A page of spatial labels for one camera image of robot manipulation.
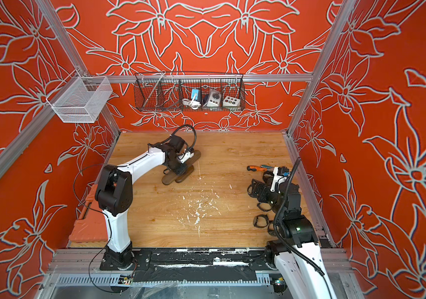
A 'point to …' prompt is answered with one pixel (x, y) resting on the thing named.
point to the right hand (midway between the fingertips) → (257, 181)
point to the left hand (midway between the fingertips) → (182, 167)
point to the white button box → (231, 101)
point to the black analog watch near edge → (260, 220)
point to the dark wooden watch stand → (172, 177)
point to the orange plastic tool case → (92, 224)
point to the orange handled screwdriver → (261, 167)
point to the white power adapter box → (214, 99)
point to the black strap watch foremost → (270, 232)
